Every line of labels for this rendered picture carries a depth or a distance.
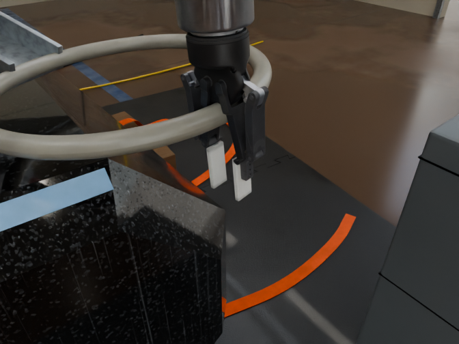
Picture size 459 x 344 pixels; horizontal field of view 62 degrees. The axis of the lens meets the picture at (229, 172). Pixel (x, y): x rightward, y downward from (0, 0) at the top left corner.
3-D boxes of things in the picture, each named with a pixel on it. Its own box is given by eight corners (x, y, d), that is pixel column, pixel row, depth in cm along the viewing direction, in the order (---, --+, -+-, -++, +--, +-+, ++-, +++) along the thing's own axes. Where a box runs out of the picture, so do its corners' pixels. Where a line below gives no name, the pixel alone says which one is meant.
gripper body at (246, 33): (265, 24, 45) (266, 99, 50) (213, 18, 50) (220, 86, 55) (220, 40, 41) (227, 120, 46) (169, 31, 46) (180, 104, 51)
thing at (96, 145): (-102, 127, 59) (-113, 109, 57) (117, 40, 94) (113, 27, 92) (154, 205, 38) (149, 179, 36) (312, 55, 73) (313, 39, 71)
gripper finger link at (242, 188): (246, 149, 54) (250, 151, 54) (248, 190, 58) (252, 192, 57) (231, 159, 52) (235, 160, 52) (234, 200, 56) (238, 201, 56)
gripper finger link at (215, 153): (209, 149, 55) (205, 148, 55) (214, 189, 59) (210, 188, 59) (223, 141, 57) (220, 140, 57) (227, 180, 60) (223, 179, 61)
